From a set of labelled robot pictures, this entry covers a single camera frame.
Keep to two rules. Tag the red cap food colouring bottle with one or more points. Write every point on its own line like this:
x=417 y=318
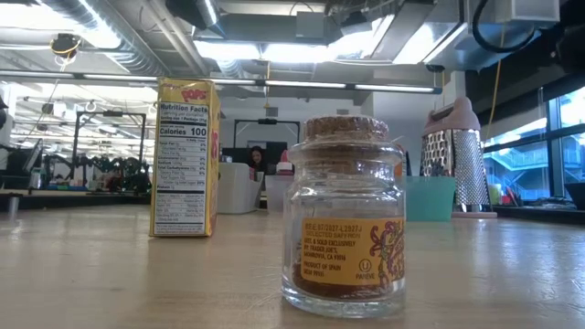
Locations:
x=284 y=163

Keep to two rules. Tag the cork lid saffron glass jar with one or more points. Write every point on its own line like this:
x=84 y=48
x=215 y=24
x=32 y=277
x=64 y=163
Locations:
x=343 y=228

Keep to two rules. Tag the yellow Corn Pops box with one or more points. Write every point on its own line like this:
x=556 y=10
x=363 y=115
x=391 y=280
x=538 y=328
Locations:
x=183 y=160

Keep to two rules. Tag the person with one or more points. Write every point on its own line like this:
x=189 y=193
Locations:
x=2 y=114
x=257 y=157

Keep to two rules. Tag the teal plastic tray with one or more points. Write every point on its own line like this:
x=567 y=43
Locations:
x=432 y=198

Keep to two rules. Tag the background black robot rig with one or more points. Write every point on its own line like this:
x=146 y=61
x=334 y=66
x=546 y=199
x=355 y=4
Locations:
x=112 y=113

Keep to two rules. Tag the black overhead light bar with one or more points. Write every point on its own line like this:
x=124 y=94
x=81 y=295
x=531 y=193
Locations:
x=114 y=77

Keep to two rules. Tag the black ceiling fixture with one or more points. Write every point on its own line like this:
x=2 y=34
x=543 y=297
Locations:
x=65 y=45

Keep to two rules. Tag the background black frame stand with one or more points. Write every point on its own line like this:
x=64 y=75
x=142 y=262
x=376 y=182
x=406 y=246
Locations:
x=267 y=121

